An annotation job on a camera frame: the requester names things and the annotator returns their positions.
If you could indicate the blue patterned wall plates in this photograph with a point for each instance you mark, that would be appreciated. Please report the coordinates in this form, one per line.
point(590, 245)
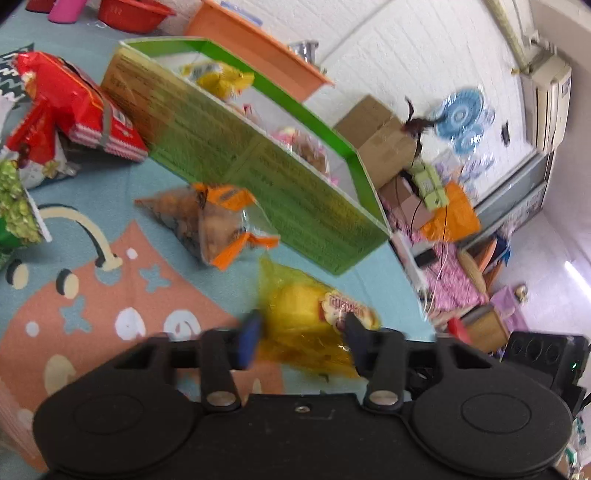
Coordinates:
point(464, 120)

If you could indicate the green pea snack packet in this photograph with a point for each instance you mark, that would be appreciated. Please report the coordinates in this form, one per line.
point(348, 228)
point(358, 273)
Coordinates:
point(18, 207)

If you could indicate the yellow corn snack packet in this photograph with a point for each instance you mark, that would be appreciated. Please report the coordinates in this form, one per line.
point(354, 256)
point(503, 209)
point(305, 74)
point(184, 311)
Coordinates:
point(300, 314)

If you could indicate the metal kitchen utensil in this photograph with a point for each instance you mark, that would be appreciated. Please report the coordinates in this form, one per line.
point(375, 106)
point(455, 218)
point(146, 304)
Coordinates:
point(302, 50)

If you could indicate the grey foil snack packet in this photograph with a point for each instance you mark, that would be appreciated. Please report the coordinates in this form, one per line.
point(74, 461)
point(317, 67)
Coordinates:
point(51, 168)

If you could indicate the dark purple plant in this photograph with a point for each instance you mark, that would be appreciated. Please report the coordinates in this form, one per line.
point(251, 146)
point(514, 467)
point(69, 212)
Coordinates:
point(418, 124)

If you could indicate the pink floral cloth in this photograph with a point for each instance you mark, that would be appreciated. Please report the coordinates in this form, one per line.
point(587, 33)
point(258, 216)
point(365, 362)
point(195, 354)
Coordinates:
point(457, 281)

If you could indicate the orange bag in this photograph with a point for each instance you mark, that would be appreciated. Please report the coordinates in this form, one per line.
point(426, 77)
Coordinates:
point(457, 217)

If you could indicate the long red striped snack bag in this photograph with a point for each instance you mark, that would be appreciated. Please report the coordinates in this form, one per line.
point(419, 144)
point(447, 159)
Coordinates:
point(74, 106)

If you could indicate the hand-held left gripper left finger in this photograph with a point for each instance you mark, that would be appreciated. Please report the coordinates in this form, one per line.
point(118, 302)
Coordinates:
point(249, 339)

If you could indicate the white air conditioner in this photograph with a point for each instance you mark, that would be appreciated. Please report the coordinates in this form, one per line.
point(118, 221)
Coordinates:
point(547, 97)

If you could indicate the green cardboard box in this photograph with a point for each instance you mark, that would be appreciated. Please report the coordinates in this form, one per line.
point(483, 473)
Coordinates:
point(258, 184)

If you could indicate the pink packet of nuts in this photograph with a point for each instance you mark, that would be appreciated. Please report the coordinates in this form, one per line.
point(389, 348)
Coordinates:
point(304, 152)

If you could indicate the orange plastic tub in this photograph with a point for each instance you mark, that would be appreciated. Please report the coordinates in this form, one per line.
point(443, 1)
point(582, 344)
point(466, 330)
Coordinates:
point(263, 46)

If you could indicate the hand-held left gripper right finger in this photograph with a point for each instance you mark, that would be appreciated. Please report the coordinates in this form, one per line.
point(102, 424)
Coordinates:
point(358, 341)

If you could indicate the white power strip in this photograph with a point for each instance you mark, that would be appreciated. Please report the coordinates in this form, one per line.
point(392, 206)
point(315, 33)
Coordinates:
point(408, 263)

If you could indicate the red plastic basin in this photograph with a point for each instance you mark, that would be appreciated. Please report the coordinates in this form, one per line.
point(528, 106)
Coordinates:
point(134, 14)

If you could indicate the large brown cardboard box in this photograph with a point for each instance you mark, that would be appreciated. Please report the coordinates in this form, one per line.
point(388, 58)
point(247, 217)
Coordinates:
point(378, 138)

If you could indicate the clear packet with orange trim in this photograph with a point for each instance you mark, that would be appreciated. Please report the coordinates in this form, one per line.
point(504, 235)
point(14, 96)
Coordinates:
point(207, 221)

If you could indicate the red thermos jug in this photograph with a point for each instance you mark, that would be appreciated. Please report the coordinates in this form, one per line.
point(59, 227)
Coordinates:
point(39, 4)

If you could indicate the teal printed tablecloth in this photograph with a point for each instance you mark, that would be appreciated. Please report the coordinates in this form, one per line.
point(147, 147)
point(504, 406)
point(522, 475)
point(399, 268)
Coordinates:
point(92, 286)

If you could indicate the light green box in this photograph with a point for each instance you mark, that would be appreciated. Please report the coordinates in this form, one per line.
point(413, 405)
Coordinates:
point(429, 184)

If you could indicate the pink thermos bottle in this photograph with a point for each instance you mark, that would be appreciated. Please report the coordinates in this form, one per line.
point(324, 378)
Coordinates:
point(67, 10)

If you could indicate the yellow snack packet with barcode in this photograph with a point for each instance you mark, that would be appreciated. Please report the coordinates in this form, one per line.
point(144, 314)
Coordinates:
point(219, 78)

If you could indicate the small brown cardboard box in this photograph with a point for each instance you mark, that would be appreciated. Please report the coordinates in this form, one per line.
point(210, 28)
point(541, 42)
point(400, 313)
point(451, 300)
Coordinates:
point(401, 203)

